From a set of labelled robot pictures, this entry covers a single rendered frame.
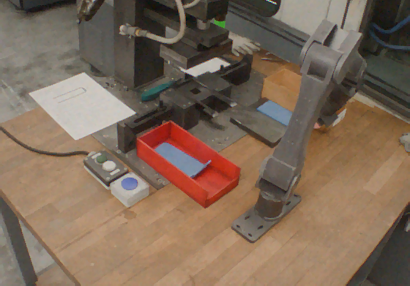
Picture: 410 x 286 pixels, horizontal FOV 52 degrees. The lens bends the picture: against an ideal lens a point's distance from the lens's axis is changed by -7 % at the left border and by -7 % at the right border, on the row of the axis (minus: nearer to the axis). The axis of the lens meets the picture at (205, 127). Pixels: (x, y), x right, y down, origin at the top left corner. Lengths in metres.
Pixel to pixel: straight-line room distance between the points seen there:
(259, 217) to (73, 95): 0.71
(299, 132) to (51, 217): 0.58
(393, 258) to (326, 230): 0.91
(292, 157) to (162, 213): 0.32
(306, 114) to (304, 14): 0.87
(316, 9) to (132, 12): 0.73
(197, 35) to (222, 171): 0.36
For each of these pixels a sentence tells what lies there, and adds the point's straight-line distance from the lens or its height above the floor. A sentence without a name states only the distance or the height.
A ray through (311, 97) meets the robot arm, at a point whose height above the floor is 1.21.
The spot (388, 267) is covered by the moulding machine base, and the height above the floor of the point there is 0.22.
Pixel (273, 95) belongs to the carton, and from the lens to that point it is 1.42.
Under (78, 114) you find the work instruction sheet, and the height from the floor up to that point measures 0.90.
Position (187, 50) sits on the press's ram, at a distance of 1.16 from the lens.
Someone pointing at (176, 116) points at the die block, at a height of 0.94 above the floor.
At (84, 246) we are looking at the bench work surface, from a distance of 0.98.
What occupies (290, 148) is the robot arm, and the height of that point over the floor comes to 1.09.
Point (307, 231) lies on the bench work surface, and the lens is 1.06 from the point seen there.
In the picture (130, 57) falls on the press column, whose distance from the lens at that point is 1.39.
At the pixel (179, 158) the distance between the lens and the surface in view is 1.16.
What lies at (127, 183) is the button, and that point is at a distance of 1.05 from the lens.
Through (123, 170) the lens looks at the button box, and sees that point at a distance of 1.09.
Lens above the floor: 1.68
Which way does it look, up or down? 37 degrees down
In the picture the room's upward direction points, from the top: 6 degrees clockwise
